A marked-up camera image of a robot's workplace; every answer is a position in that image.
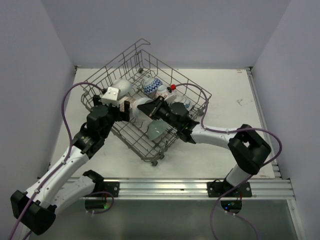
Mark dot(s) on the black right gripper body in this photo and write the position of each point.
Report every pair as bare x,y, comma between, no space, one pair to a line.
165,108

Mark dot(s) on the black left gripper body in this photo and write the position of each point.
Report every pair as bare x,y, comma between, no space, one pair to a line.
114,113

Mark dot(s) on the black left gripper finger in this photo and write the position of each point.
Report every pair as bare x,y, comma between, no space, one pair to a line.
126,113
96,100

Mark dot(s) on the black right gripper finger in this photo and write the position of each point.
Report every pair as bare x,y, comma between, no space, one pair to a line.
152,106
164,116

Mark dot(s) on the pale green bowl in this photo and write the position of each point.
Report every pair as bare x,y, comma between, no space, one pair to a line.
156,128

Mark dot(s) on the red dotted pattern bowl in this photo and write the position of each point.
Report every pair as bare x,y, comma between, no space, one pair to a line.
129,99

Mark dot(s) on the plain white bowl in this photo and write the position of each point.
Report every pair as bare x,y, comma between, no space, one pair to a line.
137,113

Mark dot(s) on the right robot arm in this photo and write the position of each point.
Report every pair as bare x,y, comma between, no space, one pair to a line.
248,148

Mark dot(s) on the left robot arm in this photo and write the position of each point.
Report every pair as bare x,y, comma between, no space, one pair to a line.
37,207

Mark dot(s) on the blue floral white bowl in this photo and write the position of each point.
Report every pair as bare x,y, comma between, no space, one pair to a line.
186,102

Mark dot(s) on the red lattice bowl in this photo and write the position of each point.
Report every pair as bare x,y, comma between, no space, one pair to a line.
163,91

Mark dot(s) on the blue zigzag bowl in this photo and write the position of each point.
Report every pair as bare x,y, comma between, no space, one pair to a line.
151,84

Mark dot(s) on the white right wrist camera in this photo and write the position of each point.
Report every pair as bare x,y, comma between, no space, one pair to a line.
173,96

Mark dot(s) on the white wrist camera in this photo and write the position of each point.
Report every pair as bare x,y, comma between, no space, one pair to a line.
173,96
111,96

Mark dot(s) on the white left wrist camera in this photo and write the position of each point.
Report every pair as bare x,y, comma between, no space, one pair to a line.
111,96

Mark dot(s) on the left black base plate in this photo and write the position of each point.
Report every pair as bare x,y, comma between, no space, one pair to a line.
112,187

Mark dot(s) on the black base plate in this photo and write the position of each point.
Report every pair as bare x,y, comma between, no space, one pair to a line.
112,187
217,188

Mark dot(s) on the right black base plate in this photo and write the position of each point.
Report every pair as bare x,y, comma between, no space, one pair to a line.
217,188

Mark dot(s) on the aluminium mounting rail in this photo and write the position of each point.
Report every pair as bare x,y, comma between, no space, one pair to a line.
196,189

